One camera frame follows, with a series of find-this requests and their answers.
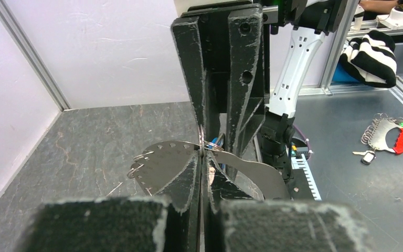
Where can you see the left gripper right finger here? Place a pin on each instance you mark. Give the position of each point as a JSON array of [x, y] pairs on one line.
[[235, 221]]

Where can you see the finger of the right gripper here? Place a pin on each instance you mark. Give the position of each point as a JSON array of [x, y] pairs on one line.
[[245, 101], [188, 43]]

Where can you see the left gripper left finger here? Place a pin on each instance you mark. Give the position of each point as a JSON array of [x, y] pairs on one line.
[[167, 221]]

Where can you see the key with blue tag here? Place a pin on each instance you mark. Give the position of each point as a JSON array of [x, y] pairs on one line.
[[215, 144]]

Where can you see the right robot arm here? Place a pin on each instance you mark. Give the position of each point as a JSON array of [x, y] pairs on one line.
[[293, 31]]

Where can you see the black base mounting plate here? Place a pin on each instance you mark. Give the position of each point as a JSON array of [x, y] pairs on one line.
[[294, 181]]

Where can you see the key with grey tag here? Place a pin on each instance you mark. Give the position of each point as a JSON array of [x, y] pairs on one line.
[[367, 156]]

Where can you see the black white striped cloth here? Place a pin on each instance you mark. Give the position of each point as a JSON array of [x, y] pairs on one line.
[[371, 60]]

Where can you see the white slotted cable duct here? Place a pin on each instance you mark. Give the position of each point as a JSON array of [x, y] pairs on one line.
[[301, 164]]

